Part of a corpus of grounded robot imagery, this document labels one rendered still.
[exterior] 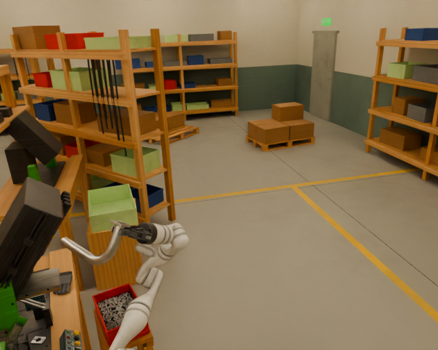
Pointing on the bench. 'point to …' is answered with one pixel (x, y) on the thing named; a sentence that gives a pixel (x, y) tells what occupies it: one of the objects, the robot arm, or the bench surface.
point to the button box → (69, 340)
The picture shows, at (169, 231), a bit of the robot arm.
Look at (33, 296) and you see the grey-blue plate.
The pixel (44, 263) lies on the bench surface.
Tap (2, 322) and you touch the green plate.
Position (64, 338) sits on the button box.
